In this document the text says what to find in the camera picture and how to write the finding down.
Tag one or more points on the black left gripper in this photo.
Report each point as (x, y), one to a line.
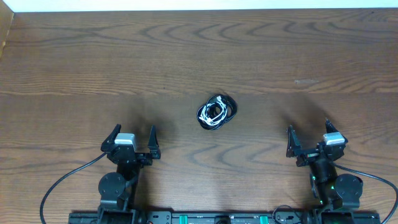
(132, 155)

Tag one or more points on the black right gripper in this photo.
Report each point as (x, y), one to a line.
(293, 149)

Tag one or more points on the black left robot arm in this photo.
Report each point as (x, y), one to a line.
(117, 189)

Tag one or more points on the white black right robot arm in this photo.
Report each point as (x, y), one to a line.
(338, 194)

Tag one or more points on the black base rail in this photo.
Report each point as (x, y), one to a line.
(163, 217)

